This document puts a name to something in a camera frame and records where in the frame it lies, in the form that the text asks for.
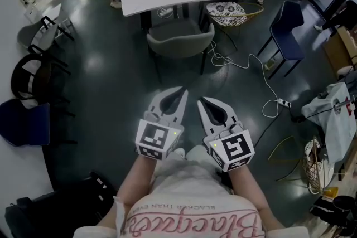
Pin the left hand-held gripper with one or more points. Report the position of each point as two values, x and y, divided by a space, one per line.
152 136

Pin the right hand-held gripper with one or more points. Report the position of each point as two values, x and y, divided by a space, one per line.
232 149

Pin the grey upholstered chair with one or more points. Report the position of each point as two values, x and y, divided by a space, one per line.
181 41

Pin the person's left forearm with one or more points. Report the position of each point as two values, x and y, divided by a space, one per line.
136 181

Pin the person's right forearm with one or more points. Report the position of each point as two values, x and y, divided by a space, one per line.
248 192

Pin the blue chair with black legs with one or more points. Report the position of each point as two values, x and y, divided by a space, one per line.
287 33
25 122

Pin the black round-back chair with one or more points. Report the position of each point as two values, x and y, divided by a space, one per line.
30 75

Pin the person's white right shoe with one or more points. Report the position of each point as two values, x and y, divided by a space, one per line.
196 153

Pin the person's white shoe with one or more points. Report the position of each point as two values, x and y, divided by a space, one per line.
196 153
180 153

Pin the person's white left shoe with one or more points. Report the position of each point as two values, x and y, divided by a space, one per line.
180 153

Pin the person's white printed shirt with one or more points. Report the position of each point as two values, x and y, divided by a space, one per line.
192 203

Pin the floral seat cushion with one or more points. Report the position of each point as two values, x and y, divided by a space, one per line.
226 9

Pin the white cloth-covered machine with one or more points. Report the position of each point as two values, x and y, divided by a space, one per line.
334 122

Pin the cardboard box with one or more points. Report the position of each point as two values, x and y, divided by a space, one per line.
338 47

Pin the black bag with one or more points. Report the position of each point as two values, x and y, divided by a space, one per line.
67 209

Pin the black bucket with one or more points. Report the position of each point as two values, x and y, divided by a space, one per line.
343 203

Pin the grey chair with black frame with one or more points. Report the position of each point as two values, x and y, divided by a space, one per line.
42 33

